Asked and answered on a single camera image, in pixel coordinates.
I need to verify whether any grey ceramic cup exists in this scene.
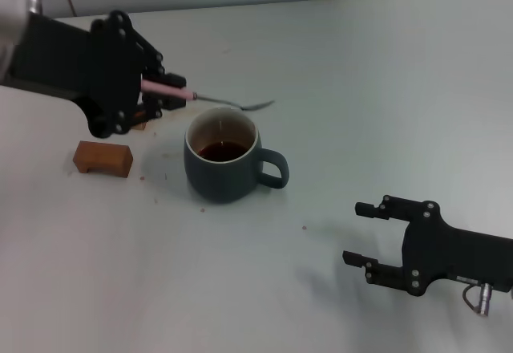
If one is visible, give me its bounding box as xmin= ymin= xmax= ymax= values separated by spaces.
xmin=183 ymin=106 xmax=290 ymax=205

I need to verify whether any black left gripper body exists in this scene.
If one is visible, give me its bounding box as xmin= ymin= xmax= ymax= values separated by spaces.
xmin=10 ymin=10 xmax=145 ymax=140

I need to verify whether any arched brown wooden block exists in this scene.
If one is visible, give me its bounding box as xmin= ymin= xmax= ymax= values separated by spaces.
xmin=72 ymin=140 xmax=134 ymax=179

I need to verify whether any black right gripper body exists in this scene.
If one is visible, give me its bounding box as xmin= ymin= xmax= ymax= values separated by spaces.
xmin=402 ymin=201 xmax=513 ymax=298

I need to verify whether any pink handled metal spoon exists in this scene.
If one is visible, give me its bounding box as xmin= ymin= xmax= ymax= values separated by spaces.
xmin=140 ymin=79 xmax=277 ymax=112

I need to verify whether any dark brown coffee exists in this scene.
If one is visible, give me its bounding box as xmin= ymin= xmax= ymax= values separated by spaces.
xmin=196 ymin=140 xmax=249 ymax=164

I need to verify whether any right gripper cable with connector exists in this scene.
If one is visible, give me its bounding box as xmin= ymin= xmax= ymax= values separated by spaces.
xmin=463 ymin=282 xmax=496 ymax=317

